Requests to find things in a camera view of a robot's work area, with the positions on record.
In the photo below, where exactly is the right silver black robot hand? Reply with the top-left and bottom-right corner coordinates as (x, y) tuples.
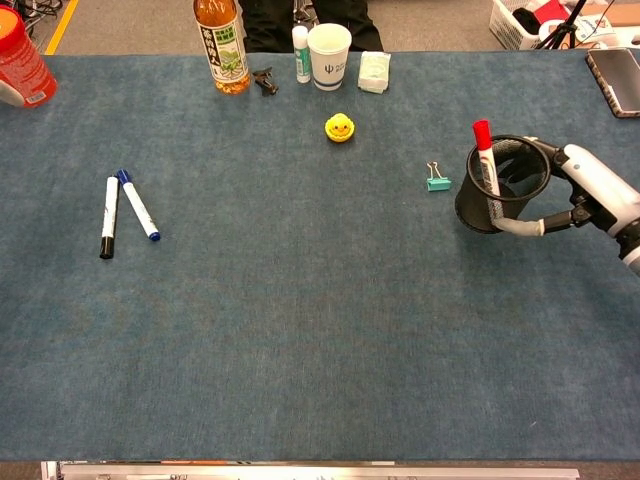
(492, 135), (640, 237)

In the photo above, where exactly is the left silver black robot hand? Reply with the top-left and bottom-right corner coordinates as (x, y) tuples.
(0, 78), (26, 109)

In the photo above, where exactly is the black cup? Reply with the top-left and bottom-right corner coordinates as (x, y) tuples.
(454, 133), (552, 234)

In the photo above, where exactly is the black capped white marker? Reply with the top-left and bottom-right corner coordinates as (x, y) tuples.
(98, 175), (120, 260)

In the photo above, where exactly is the blue capped white marker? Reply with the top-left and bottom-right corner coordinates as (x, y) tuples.
(115, 168), (162, 243)

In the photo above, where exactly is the orange red canister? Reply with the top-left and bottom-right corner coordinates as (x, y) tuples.
(0, 4), (59, 109)

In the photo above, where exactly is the dark tablet in patterned case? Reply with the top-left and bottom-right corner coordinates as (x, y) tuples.
(584, 47), (640, 119)

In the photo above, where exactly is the red capped white marker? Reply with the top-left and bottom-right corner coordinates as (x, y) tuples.
(472, 118), (505, 224)

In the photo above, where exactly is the white printed bag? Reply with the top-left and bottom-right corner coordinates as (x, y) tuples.
(538, 13), (621, 50)

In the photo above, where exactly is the black tripod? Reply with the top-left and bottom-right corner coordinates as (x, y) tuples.
(535, 0), (591, 50)

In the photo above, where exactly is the teal binder clip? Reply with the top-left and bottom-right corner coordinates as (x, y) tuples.
(425, 160), (453, 193)

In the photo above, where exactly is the cardboard box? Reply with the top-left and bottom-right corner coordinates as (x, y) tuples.
(582, 3), (640, 29)

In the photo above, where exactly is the white plastic basket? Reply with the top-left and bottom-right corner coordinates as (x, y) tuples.
(488, 0), (551, 51)

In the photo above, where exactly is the amber tea bottle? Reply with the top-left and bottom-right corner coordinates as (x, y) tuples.
(193, 0), (251, 95)

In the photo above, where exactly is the pale green tissue pack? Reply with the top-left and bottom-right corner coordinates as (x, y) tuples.
(357, 50), (392, 94)

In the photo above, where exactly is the small black clip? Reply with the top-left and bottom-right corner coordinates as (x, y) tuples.
(251, 66), (280, 97)

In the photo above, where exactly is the yellow duck toy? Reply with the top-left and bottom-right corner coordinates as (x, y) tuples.
(324, 112), (357, 145)

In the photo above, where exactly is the person in black clothes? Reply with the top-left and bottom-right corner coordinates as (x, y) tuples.
(237, 0), (385, 54)

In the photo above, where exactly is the white green glue stick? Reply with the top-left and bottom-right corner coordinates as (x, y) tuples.
(291, 24), (312, 85)

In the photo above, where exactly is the white paper cup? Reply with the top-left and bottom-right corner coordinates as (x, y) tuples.
(306, 22), (353, 92)

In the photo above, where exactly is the blue felt table cloth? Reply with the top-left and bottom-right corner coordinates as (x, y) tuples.
(0, 48), (640, 464)

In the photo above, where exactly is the aluminium profile rail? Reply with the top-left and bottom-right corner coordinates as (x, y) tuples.
(40, 460), (581, 480)

